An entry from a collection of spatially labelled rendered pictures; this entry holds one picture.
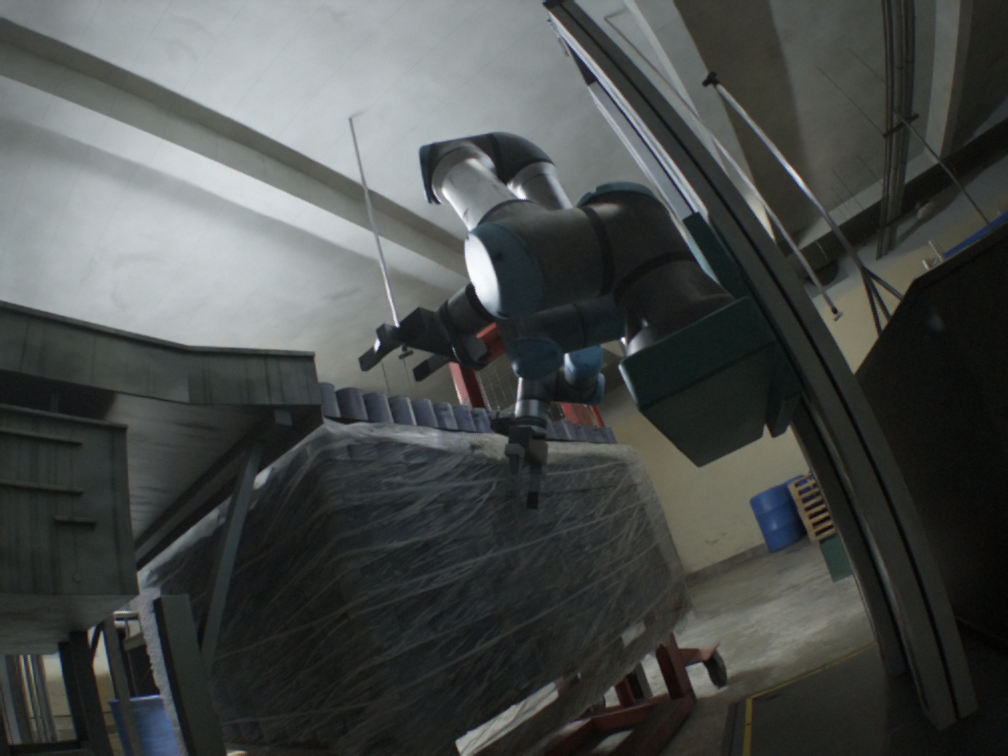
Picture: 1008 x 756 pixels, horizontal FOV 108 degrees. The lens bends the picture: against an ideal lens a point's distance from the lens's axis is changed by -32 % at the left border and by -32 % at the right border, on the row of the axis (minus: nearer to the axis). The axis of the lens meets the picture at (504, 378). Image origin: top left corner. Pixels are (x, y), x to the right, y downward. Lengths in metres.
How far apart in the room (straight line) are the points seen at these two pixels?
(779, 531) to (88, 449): 8.19
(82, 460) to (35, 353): 0.15
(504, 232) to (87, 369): 0.56
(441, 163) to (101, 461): 0.70
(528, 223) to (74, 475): 0.63
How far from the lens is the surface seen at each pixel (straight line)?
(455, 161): 0.93
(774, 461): 9.60
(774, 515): 8.35
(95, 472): 0.73
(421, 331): 0.84
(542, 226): 0.61
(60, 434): 0.74
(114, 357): 0.79
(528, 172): 0.97
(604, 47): 1.08
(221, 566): 0.77
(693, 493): 9.87
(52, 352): 0.77
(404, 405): 1.12
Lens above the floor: 0.70
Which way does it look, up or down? 24 degrees up
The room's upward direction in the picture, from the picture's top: 20 degrees counter-clockwise
